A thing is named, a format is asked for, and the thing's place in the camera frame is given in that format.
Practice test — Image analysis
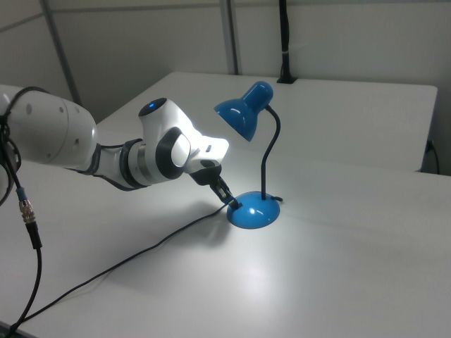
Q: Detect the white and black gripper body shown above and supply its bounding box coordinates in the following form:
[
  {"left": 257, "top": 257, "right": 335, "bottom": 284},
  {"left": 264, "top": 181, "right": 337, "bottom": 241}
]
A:
[{"left": 187, "top": 132, "right": 230, "bottom": 187}]

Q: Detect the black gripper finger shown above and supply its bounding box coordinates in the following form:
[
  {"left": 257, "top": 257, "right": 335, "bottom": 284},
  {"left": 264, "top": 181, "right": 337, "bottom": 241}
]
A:
[
  {"left": 215, "top": 175, "right": 243, "bottom": 208},
  {"left": 207, "top": 177, "right": 237, "bottom": 208}
]

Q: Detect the blue gooseneck desk lamp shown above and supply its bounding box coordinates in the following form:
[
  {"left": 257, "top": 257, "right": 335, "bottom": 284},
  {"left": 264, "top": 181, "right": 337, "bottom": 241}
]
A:
[{"left": 213, "top": 80, "right": 282, "bottom": 230}]

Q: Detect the black pole with clamp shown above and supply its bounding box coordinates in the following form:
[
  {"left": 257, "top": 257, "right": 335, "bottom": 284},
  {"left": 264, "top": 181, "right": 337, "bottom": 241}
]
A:
[{"left": 276, "top": 0, "right": 298, "bottom": 85}]

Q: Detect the black lamp power cable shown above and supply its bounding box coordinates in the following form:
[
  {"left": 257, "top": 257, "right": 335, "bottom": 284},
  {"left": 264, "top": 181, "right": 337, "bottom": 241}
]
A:
[{"left": 0, "top": 195, "right": 284, "bottom": 337}]

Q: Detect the grey partition post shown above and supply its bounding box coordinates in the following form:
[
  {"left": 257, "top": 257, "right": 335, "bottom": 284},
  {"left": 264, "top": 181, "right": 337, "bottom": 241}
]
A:
[
  {"left": 40, "top": 0, "right": 82, "bottom": 106},
  {"left": 219, "top": 0, "right": 243, "bottom": 76}
]

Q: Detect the black cable with metal connector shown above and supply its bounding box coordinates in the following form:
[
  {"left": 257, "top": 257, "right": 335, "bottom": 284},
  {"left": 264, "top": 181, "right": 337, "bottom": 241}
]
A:
[{"left": 0, "top": 85, "right": 51, "bottom": 335}]

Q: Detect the thin black cable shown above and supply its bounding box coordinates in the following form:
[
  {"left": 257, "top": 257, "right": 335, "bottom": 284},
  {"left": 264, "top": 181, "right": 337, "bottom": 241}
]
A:
[{"left": 426, "top": 139, "right": 441, "bottom": 175}]

